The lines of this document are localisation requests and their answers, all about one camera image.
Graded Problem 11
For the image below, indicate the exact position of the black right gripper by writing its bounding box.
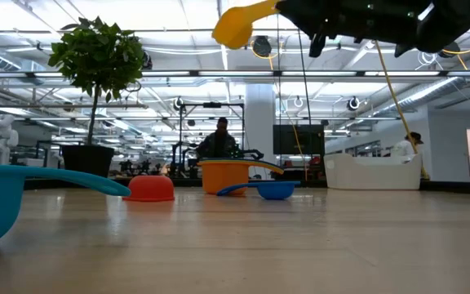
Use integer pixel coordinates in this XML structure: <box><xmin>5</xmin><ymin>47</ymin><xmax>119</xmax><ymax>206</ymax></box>
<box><xmin>275</xmin><ymin>0</ymin><xmax>432</xmax><ymax>58</ymax></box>

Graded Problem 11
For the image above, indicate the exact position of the black background frame rig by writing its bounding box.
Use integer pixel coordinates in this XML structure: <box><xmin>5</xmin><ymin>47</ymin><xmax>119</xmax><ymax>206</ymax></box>
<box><xmin>179</xmin><ymin>102</ymin><xmax>246</xmax><ymax>158</ymax></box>

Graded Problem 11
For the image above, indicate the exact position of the black ceiling cable reel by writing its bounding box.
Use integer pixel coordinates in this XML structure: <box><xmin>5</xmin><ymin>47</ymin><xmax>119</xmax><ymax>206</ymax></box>
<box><xmin>438</xmin><ymin>40</ymin><xmax>461</xmax><ymax>59</ymax></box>
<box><xmin>252</xmin><ymin>35</ymin><xmax>273</xmax><ymax>58</ymax></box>

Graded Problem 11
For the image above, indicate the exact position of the white plastic basket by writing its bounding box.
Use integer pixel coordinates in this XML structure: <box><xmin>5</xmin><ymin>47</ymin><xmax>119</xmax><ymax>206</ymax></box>
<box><xmin>323</xmin><ymin>153</ymin><xmax>423</xmax><ymax>191</ymax></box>

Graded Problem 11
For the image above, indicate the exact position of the black hanging cable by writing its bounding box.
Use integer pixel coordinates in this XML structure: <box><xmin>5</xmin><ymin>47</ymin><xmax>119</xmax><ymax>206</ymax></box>
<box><xmin>298</xmin><ymin>30</ymin><xmax>313</xmax><ymax>126</ymax></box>

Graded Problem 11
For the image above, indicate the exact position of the white building pillar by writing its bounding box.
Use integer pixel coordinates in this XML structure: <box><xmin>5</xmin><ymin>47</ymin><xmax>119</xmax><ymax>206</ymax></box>
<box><xmin>245</xmin><ymin>83</ymin><xmax>277</xmax><ymax>163</ymax></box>

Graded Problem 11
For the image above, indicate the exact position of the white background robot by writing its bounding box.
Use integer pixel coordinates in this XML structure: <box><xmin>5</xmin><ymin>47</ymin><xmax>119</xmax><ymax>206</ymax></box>
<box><xmin>0</xmin><ymin>113</ymin><xmax>20</xmax><ymax>165</ymax></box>

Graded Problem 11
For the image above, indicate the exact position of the green leafy potted tree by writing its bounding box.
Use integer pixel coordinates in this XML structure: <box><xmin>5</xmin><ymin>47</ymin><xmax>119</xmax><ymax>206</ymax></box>
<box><xmin>47</xmin><ymin>16</ymin><xmax>146</xmax><ymax>146</ymax></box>

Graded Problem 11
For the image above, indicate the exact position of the black plant pot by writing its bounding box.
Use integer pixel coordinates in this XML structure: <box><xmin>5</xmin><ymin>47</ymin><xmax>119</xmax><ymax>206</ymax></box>
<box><xmin>60</xmin><ymin>144</ymin><xmax>116</xmax><ymax>179</ymax></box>

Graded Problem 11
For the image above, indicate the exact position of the black aluminium table frame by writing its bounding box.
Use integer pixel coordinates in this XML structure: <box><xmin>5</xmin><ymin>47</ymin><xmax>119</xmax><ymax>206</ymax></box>
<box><xmin>22</xmin><ymin>176</ymin><xmax>470</xmax><ymax>195</ymax></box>

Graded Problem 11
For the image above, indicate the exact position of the red measuring cup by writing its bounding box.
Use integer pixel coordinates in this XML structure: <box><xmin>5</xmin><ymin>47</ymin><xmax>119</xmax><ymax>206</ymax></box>
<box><xmin>122</xmin><ymin>175</ymin><xmax>175</xmax><ymax>203</ymax></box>

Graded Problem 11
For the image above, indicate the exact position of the yellow hanging cable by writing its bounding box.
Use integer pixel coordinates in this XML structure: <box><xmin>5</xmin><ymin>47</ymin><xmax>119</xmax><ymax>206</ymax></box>
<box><xmin>375</xmin><ymin>40</ymin><xmax>431</xmax><ymax>180</ymax></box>

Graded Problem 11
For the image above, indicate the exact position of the small blue measuring cup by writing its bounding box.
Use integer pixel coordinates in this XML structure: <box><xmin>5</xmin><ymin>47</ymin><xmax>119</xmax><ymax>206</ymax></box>
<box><xmin>216</xmin><ymin>180</ymin><xmax>301</xmax><ymax>201</ymax></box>

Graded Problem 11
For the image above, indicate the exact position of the person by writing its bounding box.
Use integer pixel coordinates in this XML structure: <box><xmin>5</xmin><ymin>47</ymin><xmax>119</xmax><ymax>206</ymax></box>
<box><xmin>393</xmin><ymin>131</ymin><xmax>424</xmax><ymax>158</ymax></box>
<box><xmin>196</xmin><ymin>117</ymin><xmax>240</xmax><ymax>160</ymax></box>

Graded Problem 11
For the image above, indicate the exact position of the orange measuring cup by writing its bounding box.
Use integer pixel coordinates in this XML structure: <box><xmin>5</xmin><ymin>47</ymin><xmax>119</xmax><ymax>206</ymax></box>
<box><xmin>197</xmin><ymin>161</ymin><xmax>285</xmax><ymax>196</ymax></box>

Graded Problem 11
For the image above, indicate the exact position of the black wall monitor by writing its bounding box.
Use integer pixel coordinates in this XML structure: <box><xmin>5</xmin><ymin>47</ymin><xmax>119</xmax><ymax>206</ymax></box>
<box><xmin>273</xmin><ymin>124</ymin><xmax>326</xmax><ymax>155</ymax></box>

